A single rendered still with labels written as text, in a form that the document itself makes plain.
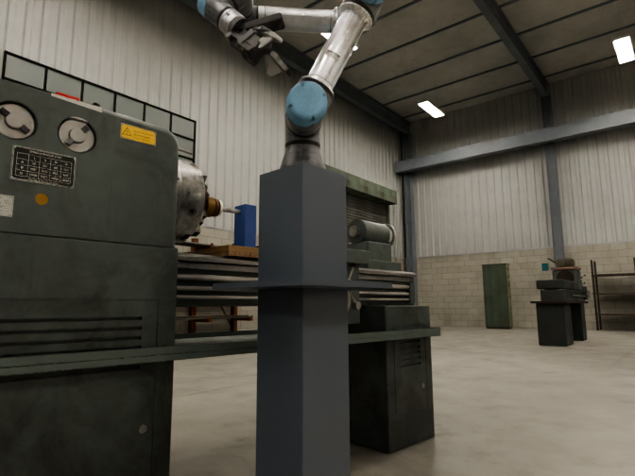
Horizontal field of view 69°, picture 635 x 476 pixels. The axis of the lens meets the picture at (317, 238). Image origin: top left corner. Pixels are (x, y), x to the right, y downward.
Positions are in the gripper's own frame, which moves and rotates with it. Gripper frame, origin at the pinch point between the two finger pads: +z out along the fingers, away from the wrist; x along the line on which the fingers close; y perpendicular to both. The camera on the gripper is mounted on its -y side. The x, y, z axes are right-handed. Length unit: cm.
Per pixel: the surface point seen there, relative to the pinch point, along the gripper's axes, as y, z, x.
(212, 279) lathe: 63, 13, -47
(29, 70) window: 78, -643, -478
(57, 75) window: 52, -636, -511
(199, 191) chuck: 44, -11, -38
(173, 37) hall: -177, -691, -670
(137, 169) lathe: 53, -15, -11
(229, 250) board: 52, 9, -49
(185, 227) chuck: 56, -6, -41
